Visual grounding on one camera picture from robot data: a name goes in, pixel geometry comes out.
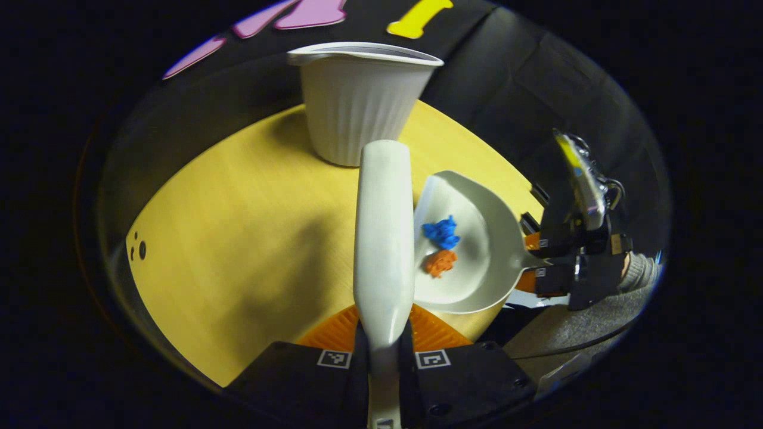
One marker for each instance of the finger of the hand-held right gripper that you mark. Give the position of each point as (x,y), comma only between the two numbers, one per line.
(554,244)
(551,281)

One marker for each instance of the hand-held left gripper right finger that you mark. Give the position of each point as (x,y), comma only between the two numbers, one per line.
(406,381)

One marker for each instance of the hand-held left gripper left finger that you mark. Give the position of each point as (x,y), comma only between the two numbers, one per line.
(361,375)

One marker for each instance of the white plastic dustpan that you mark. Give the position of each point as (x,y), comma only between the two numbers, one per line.
(483,238)

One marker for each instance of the orange paper trash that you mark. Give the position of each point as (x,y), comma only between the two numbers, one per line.
(441,263)

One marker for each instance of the blue paper trash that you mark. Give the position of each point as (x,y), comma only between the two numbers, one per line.
(442,232)

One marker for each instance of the small white broom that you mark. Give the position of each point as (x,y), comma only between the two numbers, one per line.
(384,238)

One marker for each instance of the white ribbed garbage bin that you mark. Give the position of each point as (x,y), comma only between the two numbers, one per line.
(357,107)

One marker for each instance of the person's grey trousers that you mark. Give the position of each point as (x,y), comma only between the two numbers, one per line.
(572,328)

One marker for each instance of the black desk edge bracket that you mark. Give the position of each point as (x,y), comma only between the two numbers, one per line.
(529,223)
(539,194)

